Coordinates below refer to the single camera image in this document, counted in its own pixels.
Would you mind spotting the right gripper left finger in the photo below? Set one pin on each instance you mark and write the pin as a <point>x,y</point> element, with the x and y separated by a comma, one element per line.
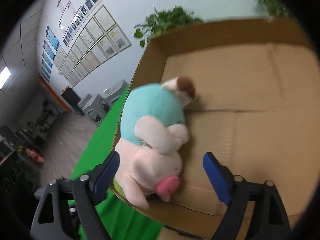
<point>66,205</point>

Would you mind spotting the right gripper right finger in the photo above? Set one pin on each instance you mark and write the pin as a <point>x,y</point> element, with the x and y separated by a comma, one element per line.
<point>269,218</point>

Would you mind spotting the pink pig plush toy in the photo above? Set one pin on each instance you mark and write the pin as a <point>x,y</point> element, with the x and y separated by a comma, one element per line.
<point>152,131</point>

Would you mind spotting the grey plastic stool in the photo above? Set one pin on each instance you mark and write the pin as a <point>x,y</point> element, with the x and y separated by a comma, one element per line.
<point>94,107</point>

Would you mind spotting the large open cardboard tray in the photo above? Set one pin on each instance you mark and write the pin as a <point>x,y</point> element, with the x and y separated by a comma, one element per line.
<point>256,110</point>

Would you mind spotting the left potted green plant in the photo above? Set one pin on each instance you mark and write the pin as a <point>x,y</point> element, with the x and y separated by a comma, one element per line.
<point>163,21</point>

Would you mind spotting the potted green plant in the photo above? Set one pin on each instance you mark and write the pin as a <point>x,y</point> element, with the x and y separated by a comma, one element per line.
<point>274,8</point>
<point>163,21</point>

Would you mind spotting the right potted green plant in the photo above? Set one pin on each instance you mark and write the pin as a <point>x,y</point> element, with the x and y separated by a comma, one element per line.
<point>274,8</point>

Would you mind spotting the black cabinet by wall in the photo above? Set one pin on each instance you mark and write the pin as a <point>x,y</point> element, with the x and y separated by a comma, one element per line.
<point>71,97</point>

